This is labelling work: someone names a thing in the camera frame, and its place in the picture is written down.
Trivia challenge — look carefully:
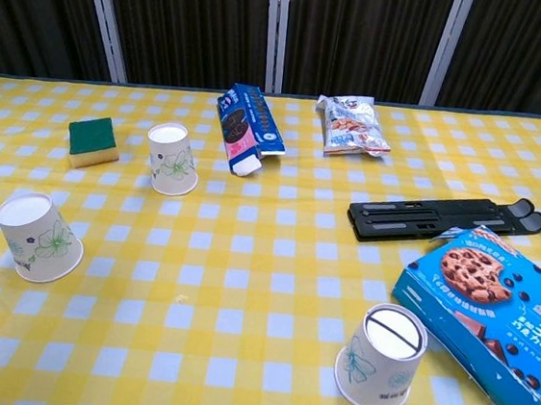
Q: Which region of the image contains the white paper cup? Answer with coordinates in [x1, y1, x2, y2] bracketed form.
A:
[0, 189, 90, 288]
[141, 120, 205, 199]
[329, 298, 431, 405]

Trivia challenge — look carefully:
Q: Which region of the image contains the yellow checkered tablecloth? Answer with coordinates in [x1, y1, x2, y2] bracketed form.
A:
[0, 59, 541, 405]

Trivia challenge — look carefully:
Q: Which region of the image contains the dark blue sandwich cookie box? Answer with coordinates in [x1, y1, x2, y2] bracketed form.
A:
[209, 80, 294, 183]

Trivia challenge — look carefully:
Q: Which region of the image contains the white snack bag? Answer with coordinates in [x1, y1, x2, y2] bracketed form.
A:
[310, 89, 398, 165]

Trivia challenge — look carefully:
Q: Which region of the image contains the black folding stand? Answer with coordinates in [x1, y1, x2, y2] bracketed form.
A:
[343, 180, 541, 262]

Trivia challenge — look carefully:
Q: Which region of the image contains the green and yellow sponge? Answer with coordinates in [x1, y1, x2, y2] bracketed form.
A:
[64, 113, 124, 174]

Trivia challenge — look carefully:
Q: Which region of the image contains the dark corrugated partition panel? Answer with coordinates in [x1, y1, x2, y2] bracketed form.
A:
[279, 0, 457, 112]
[0, 0, 123, 89]
[435, 0, 541, 118]
[89, 0, 276, 99]

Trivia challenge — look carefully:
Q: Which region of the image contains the teal chocolate chip cookie box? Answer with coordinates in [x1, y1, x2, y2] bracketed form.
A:
[379, 215, 541, 405]

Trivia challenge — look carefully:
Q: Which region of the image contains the grey partition frame post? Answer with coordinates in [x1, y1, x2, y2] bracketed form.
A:
[258, 0, 293, 95]
[418, 0, 477, 111]
[68, 0, 137, 85]

